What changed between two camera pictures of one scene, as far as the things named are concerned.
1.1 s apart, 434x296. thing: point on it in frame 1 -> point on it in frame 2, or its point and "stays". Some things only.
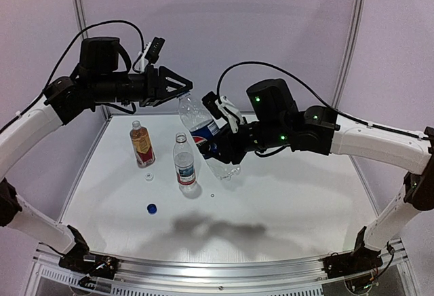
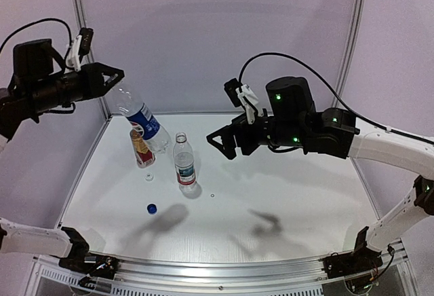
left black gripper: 152,85 -> 89,81
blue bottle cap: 151,208 stays
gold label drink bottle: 142,144 stays
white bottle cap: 149,177 stays
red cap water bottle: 184,162 stays
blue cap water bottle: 203,130 -> 142,117
